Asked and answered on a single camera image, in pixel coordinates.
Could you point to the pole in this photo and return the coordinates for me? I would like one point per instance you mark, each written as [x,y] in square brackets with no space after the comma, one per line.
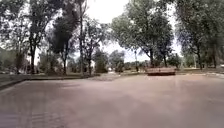
[136,64]

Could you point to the reddish grey paved square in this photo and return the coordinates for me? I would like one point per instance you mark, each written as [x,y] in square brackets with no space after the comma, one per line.
[116,100]

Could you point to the brown bench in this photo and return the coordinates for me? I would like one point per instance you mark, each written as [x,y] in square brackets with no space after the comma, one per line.
[161,71]

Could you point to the row of trees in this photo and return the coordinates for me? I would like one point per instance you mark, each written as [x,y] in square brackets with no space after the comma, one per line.
[151,30]

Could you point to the grass strip with kerb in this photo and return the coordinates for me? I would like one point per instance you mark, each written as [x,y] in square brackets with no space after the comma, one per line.
[15,78]

